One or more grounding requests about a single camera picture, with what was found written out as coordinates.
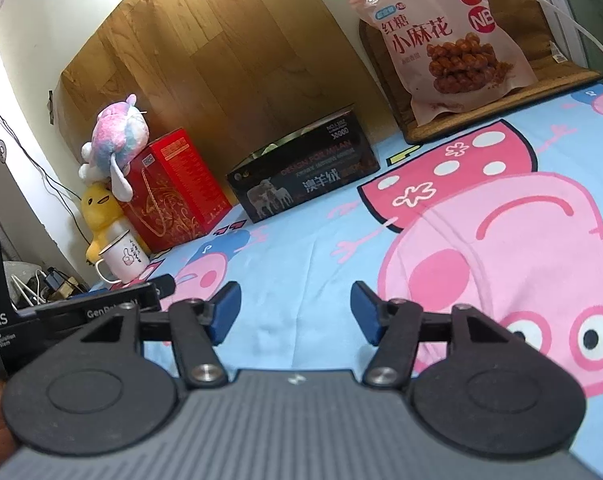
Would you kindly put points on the black cardboard box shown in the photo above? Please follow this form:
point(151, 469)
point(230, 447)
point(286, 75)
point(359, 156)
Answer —
point(311, 175)

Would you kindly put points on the brown seat cushion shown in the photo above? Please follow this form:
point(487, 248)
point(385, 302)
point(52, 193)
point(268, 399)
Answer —
point(556, 70)

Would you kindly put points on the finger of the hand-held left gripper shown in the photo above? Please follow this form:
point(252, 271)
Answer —
point(154, 282)

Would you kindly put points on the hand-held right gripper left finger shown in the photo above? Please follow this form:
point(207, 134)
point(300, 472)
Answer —
point(226, 310)

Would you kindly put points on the pastel plush toy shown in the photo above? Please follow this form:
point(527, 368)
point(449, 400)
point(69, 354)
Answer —
point(114, 130)

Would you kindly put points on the white enamel mug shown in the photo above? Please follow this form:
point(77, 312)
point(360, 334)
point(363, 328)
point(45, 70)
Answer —
point(126, 257)

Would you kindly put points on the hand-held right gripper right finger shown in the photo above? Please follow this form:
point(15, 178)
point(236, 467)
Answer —
point(366, 315)

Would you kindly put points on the large pink snack bag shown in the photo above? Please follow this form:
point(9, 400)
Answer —
point(446, 45)

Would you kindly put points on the red gift box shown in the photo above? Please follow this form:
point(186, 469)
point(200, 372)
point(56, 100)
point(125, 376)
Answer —
point(181, 195)

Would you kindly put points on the yellow duck plush toy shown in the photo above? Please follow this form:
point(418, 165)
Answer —
point(99, 210)

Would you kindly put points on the printed blanket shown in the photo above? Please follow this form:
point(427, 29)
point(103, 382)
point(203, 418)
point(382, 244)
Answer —
point(306, 250)

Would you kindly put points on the wood grain wall board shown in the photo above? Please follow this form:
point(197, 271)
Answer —
point(221, 60)

